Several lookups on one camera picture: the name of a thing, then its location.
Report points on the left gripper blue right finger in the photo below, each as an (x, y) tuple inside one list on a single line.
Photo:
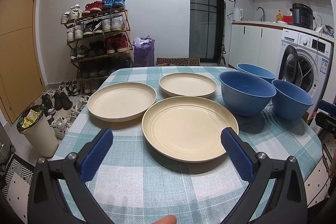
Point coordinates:
[(287, 201)]

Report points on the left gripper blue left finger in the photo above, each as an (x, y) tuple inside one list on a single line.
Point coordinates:
[(47, 203)]

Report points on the large cream plate front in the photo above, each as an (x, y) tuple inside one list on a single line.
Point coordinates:
[(187, 128)]

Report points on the person's left hand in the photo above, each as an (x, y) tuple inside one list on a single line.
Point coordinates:
[(168, 219)]

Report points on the black white patterned mat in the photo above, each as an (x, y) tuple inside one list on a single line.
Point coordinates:
[(16, 189)]

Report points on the white trash bin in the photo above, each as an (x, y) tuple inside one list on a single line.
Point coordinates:
[(34, 126)]

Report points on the blue bowl right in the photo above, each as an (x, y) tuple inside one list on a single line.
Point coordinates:
[(290, 101)]

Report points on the large blue bowl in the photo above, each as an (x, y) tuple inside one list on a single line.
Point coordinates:
[(245, 94)]

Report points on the teal checkered tablecloth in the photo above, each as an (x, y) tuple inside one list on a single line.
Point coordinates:
[(136, 184)]

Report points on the wooden door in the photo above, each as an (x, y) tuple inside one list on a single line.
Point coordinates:
[(21, 77)]

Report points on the blue bowl rear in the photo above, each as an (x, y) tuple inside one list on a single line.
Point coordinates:
[(256, 71)]

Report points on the white washing machine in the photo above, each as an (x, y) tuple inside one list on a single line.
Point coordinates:
[(305, 60)]

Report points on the white lower cabinets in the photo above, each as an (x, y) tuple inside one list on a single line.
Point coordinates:
[(255, 45)]

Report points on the wooden shoe rack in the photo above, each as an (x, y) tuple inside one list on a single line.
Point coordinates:
[(100, 45)]

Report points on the purple bag bin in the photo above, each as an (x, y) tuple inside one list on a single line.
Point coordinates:
[(143, 52)]

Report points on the patterned cardboard box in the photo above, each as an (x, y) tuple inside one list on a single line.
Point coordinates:
[(165, 61)]

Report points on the black rice cooker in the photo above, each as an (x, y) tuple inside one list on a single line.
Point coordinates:
[(302, 16)]

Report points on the black framed glass door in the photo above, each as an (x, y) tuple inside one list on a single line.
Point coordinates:
[(206, 29)]

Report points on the white electric kettle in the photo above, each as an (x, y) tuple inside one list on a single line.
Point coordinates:
[(238, 14)]

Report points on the red sneakers on rack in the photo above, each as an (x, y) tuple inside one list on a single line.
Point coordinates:
[(93, 7)]

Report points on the blue sneakers on rack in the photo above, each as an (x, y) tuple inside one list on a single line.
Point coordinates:
[(112, 4)]

